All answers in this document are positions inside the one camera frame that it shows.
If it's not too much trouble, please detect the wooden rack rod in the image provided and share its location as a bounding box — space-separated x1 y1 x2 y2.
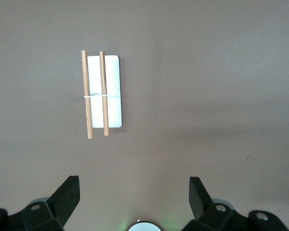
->
98 51 110 137
80 50 94 140

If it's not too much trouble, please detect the white rack base with wire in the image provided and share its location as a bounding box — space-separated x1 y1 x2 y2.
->
83 55 123 128

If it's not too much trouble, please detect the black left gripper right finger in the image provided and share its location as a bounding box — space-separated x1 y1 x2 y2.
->
183 177 289 231

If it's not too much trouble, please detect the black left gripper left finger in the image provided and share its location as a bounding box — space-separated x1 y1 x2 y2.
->
0 175 81 231

